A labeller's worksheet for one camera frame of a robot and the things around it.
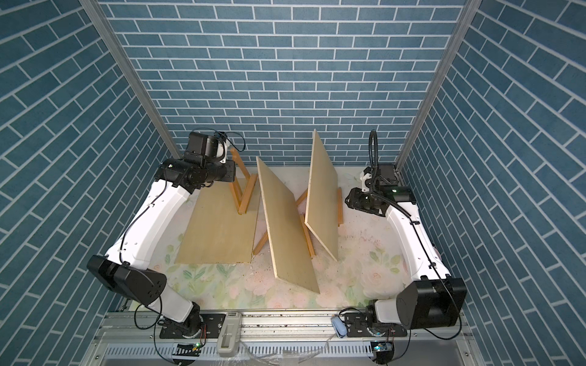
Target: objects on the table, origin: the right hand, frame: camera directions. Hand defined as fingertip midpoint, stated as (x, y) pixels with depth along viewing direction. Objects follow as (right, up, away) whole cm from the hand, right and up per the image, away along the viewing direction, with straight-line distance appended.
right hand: (353, 201), depth 80 cm
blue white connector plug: (-6, -40, -9) cm, 41 cm away
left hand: (-39, +12, -4) cm, 41 cm away
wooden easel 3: (-2, -4, +18) cm, 19 cm away
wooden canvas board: (-55, -15, +16) cm, 59 cm away
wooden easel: (-42, 0, +9) cm, 43 cm away
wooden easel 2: (-17, -7, -14) cm, 23 cm away
